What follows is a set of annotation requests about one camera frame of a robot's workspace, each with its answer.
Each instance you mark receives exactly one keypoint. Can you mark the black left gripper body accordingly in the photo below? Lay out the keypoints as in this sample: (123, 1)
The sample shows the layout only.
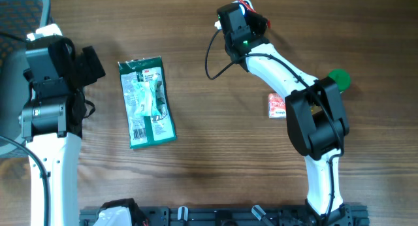
(83, 72)

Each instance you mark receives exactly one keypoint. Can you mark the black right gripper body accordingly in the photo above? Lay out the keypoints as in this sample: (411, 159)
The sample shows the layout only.
(256, 24)

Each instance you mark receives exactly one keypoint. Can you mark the teal white tissue pack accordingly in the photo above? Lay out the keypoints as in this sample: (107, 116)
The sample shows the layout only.
(145, 93)

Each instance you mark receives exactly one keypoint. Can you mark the small red white box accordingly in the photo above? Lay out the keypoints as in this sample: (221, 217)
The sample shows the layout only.
(276, 106)

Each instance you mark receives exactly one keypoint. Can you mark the green white plastic packet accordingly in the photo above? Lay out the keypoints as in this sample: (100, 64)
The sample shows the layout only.
(146, 131)

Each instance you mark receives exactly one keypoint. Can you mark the green lid jar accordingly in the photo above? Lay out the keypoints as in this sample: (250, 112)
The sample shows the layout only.
(342, 79)

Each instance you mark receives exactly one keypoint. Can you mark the red stick sachet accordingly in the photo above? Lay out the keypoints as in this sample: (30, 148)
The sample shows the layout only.
(247, 5)

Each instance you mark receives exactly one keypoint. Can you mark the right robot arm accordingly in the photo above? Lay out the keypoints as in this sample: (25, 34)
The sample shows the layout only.
(315, 115)

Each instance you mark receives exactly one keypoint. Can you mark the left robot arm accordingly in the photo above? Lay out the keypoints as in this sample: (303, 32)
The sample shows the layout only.
(51, 122)

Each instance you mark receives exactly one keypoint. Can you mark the white barcode scanner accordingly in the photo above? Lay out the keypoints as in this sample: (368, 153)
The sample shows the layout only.
(242, 8)

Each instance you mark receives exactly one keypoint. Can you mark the grey plastic mesh basket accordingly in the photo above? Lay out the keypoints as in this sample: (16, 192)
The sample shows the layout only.
(18, 19)

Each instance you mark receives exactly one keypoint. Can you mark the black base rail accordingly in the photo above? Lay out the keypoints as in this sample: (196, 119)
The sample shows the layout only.
(288, 215)

